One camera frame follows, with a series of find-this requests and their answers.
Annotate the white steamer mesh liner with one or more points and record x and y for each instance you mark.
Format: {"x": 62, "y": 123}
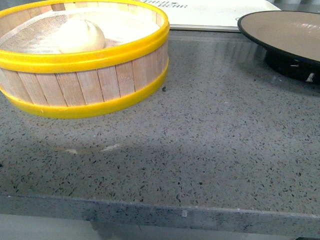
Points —
{"x": 37, "y": 36}

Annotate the black and tan plate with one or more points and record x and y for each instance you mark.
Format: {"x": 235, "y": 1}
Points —
{"x": 291, "y": 40}

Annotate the white serving tray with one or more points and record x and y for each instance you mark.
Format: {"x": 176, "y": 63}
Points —
{"x": 209, "y": 15}

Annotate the white steamed bun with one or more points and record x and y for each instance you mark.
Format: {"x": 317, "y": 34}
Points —
{"x": 79, "y": 35}

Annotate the yellow rimmed bamboo steamer basket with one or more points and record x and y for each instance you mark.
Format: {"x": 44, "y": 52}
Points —
{"x": 83, "y": 84}

